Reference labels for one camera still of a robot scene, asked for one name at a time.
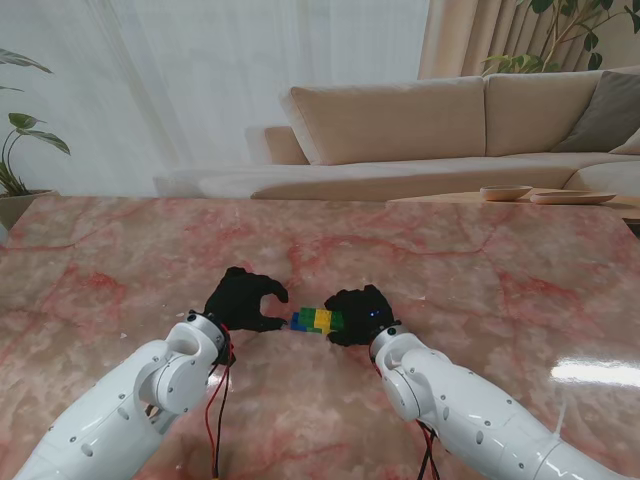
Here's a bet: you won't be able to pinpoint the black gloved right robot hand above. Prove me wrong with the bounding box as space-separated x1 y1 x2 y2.
323 284 403 349

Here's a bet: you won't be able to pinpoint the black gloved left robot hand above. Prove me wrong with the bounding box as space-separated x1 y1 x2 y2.
204 266 290 334

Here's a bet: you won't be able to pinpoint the light wooden coffee table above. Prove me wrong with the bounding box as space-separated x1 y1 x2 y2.
387 191 640 221

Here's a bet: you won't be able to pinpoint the wooden bowl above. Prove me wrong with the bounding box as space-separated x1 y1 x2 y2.
479 184 534 202

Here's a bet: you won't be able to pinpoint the beige sofa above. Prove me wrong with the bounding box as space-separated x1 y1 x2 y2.
152 66 640 203

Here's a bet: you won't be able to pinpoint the white sheer curtain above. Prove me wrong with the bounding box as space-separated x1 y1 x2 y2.
0 0 431 199

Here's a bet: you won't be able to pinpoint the grey plant pot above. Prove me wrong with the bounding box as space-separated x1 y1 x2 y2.
0 188 61 231

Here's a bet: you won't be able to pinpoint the flat wooden plate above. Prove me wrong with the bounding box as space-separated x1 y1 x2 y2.
529 190 617 205

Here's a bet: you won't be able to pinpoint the green potted plant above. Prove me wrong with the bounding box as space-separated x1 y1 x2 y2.
0 47 71 197

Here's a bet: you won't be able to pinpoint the beige curtain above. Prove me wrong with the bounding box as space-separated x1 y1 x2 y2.
417 0 640 81

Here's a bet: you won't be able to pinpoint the cream cushion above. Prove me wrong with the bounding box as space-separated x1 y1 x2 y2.
608 127 640 156

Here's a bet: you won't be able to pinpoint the grey cushion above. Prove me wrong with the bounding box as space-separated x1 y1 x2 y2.
552 69 640 154

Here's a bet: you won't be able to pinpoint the tall leafy plant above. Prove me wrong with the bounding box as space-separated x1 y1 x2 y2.
482 0 640 76

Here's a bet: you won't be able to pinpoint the left arm red black cables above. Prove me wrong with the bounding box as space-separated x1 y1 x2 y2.
203 344 236 480

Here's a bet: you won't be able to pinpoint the arm red black cables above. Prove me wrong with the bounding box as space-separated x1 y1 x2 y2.
414 419 444 480
203 344 236 480

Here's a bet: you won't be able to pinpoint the right arm red black cables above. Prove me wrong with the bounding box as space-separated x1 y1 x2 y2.
414 419 444 480

